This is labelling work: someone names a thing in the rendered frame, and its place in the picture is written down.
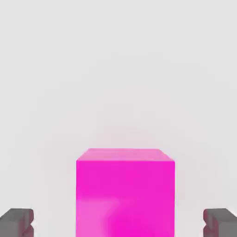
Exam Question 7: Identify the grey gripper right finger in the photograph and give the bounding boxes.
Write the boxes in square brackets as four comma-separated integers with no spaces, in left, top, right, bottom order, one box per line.
[203,208,237,237]

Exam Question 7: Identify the small magenta cube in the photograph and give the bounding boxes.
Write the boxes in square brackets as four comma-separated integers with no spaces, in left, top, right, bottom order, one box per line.
[75,148,175,237]

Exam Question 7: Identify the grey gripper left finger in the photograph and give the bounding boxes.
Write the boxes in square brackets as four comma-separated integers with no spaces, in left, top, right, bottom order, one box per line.
[0,208,35,237]

